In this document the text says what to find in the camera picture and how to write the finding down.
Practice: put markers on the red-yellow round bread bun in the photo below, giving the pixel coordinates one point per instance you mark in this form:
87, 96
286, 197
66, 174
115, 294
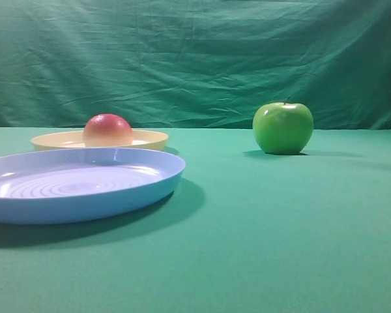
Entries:
106, 130

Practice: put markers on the blue plastic plate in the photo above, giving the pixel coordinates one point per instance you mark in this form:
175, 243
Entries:
76, 185

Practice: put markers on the yellow plastic plate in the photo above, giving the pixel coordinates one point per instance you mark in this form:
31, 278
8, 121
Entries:
143, 139

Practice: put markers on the green apple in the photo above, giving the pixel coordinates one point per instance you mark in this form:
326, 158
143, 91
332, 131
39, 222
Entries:
282, 128

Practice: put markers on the green table cloth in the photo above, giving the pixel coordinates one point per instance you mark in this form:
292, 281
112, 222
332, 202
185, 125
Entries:
243, 232

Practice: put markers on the green backdrop cloth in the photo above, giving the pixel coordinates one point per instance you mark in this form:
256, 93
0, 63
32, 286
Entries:
194, 64

